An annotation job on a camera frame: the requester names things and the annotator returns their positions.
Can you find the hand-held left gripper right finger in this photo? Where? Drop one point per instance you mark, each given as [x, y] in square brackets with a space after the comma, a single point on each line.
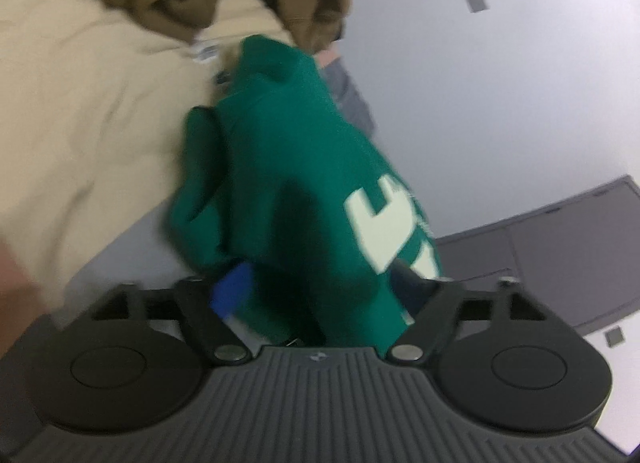
[410, 293]

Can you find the pastel patchwork blanket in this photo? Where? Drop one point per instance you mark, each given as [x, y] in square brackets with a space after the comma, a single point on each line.
[350, 93]

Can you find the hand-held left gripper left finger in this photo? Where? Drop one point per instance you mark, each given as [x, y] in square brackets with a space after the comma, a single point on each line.
[232, 288]

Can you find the green hoodie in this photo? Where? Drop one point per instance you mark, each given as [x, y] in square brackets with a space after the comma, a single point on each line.
[290, 168]

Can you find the grey door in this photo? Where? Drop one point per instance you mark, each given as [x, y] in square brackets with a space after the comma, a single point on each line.
[575, 253]

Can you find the cream cloth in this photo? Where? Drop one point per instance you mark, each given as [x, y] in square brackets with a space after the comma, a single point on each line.
[75, 118]

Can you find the small grey wall plate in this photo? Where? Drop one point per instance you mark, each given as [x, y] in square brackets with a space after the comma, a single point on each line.
[614, 336]

